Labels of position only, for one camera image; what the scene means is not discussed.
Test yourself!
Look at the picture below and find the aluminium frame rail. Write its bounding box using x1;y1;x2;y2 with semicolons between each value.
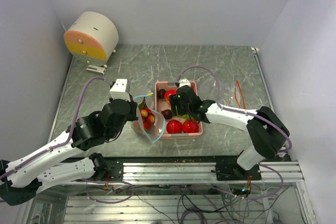
28;161;305;185

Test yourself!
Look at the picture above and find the green grape bunch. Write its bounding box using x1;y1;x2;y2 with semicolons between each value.
179;114;191;120

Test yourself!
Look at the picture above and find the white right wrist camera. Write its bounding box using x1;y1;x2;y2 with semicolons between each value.
175;78;191;88

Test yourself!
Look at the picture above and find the small metal bracket block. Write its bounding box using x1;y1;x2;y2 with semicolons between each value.
86;65;106;76

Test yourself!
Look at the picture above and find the red apple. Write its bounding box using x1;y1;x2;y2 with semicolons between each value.
166;120;182;134

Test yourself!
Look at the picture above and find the pink perforated plastic basket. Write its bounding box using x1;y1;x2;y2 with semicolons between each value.
154;81;203;140

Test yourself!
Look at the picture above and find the clear blue-zipper zip bag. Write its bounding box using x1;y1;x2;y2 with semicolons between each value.
131;91;167;144

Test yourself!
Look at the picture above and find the round cream drawer cabinet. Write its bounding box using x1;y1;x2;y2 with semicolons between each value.
64;11;119;67

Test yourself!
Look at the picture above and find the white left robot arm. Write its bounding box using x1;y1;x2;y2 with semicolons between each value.
1;99;138;206

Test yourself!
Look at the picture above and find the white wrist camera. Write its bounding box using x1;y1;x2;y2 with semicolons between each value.
175;78;191;88
109;79;131;102

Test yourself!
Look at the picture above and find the red strawberry bunch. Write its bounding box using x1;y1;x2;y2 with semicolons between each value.
139;106;155;131

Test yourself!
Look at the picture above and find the red tomato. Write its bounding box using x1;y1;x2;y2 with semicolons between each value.
164;90;176;104

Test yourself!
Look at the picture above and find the clear red-zipper zip bag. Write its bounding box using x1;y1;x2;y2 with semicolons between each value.
213;80;247;109

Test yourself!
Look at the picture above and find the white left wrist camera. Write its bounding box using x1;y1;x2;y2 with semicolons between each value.
109;79;131;102

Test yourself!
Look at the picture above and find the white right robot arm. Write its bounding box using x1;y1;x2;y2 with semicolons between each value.
169;86;290;180

